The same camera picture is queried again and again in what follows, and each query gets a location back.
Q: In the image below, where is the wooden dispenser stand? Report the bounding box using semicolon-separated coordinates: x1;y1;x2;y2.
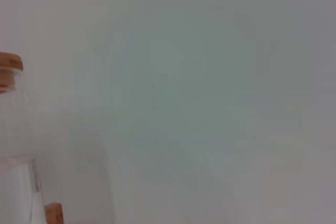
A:
44;202;65;224

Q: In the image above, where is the bamboo jar lid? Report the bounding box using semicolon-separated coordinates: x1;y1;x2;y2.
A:
0;52;24;94

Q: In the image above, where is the glass water dispenser jar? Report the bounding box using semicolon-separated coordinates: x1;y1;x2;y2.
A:
0;69;44;224

